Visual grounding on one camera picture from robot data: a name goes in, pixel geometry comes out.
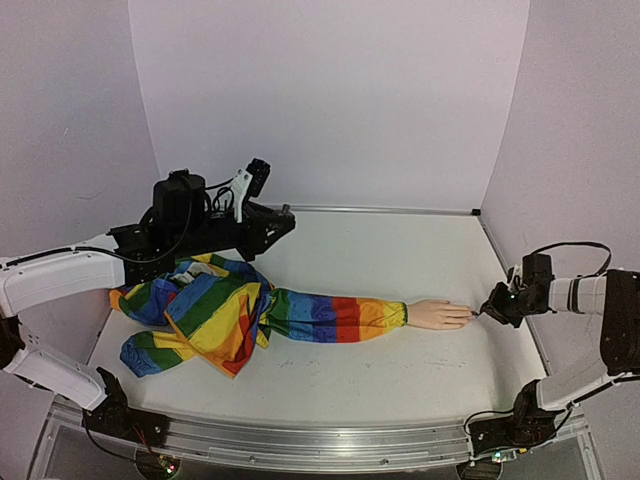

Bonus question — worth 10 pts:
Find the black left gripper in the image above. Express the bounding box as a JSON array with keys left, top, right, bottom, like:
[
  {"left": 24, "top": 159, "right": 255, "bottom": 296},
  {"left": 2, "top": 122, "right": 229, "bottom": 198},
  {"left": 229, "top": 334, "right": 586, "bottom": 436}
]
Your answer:
[{"left": 172, "top": 202, "right": 298, "bottom": 263}]

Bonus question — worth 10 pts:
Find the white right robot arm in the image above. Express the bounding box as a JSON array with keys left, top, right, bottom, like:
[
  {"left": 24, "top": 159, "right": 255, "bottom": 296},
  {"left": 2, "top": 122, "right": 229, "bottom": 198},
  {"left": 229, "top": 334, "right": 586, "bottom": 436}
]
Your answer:
[{"left": 480, "top": 253, "right": 639, "bottom": 412}]

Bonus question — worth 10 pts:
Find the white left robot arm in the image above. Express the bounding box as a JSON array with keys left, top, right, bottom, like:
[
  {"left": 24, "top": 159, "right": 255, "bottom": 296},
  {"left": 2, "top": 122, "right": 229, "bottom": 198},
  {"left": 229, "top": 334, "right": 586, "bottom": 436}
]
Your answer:
[{"left": 1, "top": 159, "right": 295, "bottom": 437}]

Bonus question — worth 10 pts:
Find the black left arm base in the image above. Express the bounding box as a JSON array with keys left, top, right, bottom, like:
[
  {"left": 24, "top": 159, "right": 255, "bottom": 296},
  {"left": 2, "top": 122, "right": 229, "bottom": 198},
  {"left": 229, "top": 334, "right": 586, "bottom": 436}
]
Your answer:
[{"left": 83, "top": 367, "right": 170, "bottom": 447}]

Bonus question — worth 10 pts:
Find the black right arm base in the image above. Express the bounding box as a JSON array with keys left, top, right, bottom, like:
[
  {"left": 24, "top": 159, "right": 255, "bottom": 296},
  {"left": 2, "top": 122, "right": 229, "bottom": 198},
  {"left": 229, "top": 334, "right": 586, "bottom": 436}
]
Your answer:
[{"left": 463, "top": 380, "right": 571, "bottom": 458}]

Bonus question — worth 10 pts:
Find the mannequin hand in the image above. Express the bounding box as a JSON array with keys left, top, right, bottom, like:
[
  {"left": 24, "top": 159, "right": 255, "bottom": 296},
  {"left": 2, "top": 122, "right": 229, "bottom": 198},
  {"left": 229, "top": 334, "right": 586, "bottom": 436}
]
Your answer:
[{"left": 407, "top": 300, "right": 474, "bottom": 331}]

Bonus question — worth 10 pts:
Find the rainbow striped jacket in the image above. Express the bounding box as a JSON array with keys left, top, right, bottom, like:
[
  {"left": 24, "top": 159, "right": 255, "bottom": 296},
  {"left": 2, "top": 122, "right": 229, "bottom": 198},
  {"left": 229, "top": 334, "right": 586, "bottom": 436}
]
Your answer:
[{"left": 110, "top": 254, "right": 408, "bottom": 377}]

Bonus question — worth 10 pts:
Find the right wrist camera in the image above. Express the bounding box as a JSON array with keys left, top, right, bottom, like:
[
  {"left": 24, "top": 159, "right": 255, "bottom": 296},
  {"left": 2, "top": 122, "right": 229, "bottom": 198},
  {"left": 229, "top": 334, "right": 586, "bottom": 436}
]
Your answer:
[{"left": 506, "top": 265, "right": 525, "bottom": 295}]

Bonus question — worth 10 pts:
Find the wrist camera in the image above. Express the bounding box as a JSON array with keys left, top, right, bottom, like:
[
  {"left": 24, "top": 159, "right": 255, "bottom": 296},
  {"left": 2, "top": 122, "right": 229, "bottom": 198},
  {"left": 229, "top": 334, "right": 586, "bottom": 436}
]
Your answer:
[
  {"left": 230, "top": 158, "right": 271, "bottom": 224},
  {"left": 506, "top": 265, "right": 525, "bottom": 295}
]

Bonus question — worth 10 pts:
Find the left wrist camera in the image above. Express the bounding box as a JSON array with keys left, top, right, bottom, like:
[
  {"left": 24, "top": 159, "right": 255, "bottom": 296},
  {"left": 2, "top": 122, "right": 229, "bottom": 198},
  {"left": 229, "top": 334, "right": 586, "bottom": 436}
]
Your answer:
[{"left": 230, "top": 158, "right": 271, "bottom": 224}]

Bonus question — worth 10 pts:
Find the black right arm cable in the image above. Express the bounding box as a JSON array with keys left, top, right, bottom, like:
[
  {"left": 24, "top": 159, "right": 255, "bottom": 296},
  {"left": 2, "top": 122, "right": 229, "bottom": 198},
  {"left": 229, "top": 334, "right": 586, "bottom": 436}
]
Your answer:
[{"left": 522, "top": 241, "right": 614, "bottom": 279}]

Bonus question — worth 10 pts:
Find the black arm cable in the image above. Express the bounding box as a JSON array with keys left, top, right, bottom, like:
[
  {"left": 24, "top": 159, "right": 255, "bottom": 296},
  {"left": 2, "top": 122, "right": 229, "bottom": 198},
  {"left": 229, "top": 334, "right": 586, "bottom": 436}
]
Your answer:
[
  {"left": 522, "top": 241, "right": 614, "bottom": 279},
  {"left": 79, "top": 244, "right": 129, "bottom": 264}
]

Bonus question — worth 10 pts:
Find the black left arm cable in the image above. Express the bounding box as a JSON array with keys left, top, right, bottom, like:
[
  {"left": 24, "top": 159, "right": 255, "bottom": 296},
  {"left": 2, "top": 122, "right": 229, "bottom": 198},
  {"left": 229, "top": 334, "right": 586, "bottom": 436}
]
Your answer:
[{"left": 79, "top": 244, "right": 129, "bottom": 264}]

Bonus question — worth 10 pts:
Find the aluminium front rail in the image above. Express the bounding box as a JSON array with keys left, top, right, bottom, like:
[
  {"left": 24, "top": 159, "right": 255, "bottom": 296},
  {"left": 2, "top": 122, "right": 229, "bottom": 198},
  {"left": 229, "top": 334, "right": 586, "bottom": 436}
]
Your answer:
[{"left": 47, "top": 404, "right": 586, "bottom": 464}]

